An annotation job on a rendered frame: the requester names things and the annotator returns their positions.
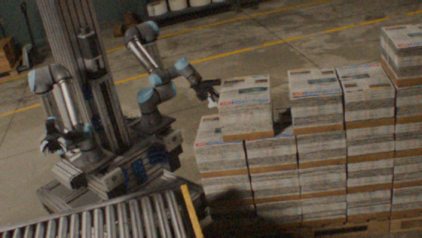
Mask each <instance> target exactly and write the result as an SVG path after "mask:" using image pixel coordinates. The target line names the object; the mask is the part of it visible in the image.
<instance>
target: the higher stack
mask: <svg viewBox="0 0 422 238"><path fill-rule="evenodd" d="M381 28H382V30H381V58H383V60H384V61H385V63H386V64H387V65H388V68H389V67H390V70H391V72H392V73H393V75H394V76H395V77H396V79H399V80H402V79H406V78H422V23H417V24H408V25H404V26H403V25H399V26H388V27H384V28H383V27H381ZM381 66H382V67H383V69H384V71H385V72H386V75H387V77H388V78H389V79H390V81H391V84H393V86H394V88H395V103H394V105H395V107H394V109H393V111H394V114H395V116H396V117H406V116H412V115H422V84H417V85H411V86H401V87H397V86H396V85H395V84H394V81H393V79H392V78H391V77H390V75H389V73H388V72H387V70H386V69H385V68H384V66H383V64H381ZM393 139H394V140H395V142H396V143H395V154H396V152H397V151H410V150H417V149H422V121H418V122H411V123H405V124H396V122H395V121H394V133H393ZM392 175H393V176H392V181H393V183H402V182H410V181H420V180H422V155H417V156H410V157H397V158H395V157H394V159H393V174H392ZM390 191H391V192H390V193H391V198H390V199H391V200H390V201H391V202H390V203H391V204H390V209H391V212H398V211H404V210H406V209H422V185H421V186H412V187H403V188H396V189H390ZM407 230H422V214H412V215H401V216H393V217H391V216H390V229H389V232H390V233H394V232H404V231H407Z"/></svg>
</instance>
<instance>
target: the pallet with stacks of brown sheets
mask: <svg viewBox="0 0 422 238"><path fill-rule="evenodd" d="M22 60H23V56H22V55H21V56H19V51H18V50H17V47H16V45H15V44H14V39H13V37H10V38H6V39H2V40H0V74H1V73H5V72H10V75H9V76H5V77H3V78H0V80H3V79H6V78H9V77H13V76H16V75H19V70H18V69H17V68H18V67H19V66H21V65H22V63H21V62H22Z"/></svg>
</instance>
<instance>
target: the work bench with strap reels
mask: <svg viewBox="0 0 422 238"><path fill-rule="evenodd" d="M235 2H236V3H237V9H238V12H237V13H240V12H242V11H241V10H240V3H239V0H189V3H187V1H186V0H169V7H167V3H166V2H154V3H151V4H149V5H147V4H146V0H142V4H143V7H144V12H145V17H146V19H147V22H148V21H152V22H154V21H157V20H163V19H166V18H170V17H174V16H179V15H182V14H186V13H191V12H194V11H199V10H203V9H206V8H214V7H218V6H220V5H226V4H229V5H230V6H228V7H233V5H232V3H235Z"/></svg>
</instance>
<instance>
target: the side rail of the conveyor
mask: <svg viewBox="0 0 422 238"><path fill-rule="evenodd" d="M184 184H185V182H184V180H183V181H180V182H174V183H170V184H168V185H164V186H160V187H158V186H157V187H155V188H151V189H148V190H146V191H139V192H136V193H133V194H127V195H124V196H122V197H115V198H112V199H110V200H103V201H101V202H98V203H92V204H90V205H85V206H81V207H76V208H74V209H67V210H65V211H63V212H62V211H60V212H57V213H52V214H50V215H44V216H41V217H37V218H33V219H29V220H26V221H21V222H18V223H13V224H8V225H5V226H4V227H0V237H1V238H2V234H3V233H4V232H5V231H10V232H11V233H12V237H13V235H14V230H15V229H16V228H21V229H22V230H23V235H24V233H25V230H26V229H25V228H26V226H28V225H32V226H33V227H34V228H35V230H36V228H37V223H39V222H41V223H44V224H46V229H45V236H44V238H46V233H47V225H48V222H49V220H52V219H53V220H56V222H57V232H56V235H57V236H58V232H59V231H58V227H59V223H60V221H59V219H60V218H61V217H62V216H63V217H66V218H68V219H69V224H68V226H69V229H70V224H71V221H70V219H71V215H73V214H78V215H80V230H81V228H82V214H83V212H84V211H89V212H91V214H92V217H91V222H92V227H93V223H94V214H93V211H94V209H98V208H99V209H102V211H103V214H104V222H103V225H104V224H106V207H107V206H109V205H111V206H114V208H115V219H116V221H118V207H117V204H119V203H121V202H124V203H126V204H127V217H128V219H129V218H131V217H130V205H129V201H131V200H132V199H135V200H138V202H139V212H140V215H143V211H142V201H141V199H142V197H144V196H148V197H150V201H151V204H152V208H153V212H155V207H154V201H153V195H154V194H156V193H159V194H162V196H163V199H164V205H165V209H169V208H168V204H167V199H166V196H165V193H166V191H167V190H169V189H172V190H174V192H175V195H176V199H177V203H178V206H181V205H183V204H186V202H185V198H184V196H183V193H182V189H181V185H184ZM69 229H68V233H70V231H69ZM33 237H34V238H35V232H34V236H33Z"/></svg>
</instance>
